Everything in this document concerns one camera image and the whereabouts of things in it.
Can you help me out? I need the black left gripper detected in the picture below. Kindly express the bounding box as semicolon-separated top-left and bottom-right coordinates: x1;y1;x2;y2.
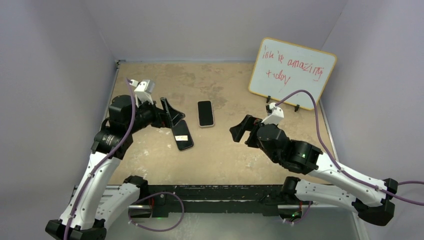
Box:
126;96;184;134

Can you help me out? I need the black phone case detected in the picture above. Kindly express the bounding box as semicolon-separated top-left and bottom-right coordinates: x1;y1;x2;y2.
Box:
170;119;195;152

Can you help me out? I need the beige phone case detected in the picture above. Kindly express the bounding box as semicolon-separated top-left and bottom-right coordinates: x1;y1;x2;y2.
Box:
197;100;216;128

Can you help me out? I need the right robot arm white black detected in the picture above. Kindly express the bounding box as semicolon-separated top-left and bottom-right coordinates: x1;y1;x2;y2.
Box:
229;115;398;226

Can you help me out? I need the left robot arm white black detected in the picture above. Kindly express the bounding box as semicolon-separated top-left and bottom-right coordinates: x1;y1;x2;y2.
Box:
45;95;185;240

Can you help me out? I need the black mounting base bar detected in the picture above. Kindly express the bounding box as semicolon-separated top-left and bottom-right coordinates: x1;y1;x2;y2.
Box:
131;184;300;218

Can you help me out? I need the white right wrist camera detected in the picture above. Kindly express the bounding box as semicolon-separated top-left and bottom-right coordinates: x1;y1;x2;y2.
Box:
261;102;285;126

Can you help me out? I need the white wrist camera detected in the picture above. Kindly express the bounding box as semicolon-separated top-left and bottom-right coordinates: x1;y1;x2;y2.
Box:
129;79;156;107
261;102;285;126

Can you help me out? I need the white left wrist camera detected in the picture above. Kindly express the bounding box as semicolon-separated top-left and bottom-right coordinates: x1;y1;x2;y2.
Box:
129;79;156;107

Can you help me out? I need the whiteboard with yellow frame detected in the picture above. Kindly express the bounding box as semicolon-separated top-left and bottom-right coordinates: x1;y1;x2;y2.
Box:
248;37;338;110

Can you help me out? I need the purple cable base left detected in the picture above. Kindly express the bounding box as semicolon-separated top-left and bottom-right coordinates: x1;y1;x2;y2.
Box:
127;191;186;233

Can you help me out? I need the purple cable base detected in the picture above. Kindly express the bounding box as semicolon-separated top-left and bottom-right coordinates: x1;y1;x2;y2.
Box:
282;201;314;227
127;191;186;233

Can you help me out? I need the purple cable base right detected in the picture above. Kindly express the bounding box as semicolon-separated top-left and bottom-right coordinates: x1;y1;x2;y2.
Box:
282;201;314;227

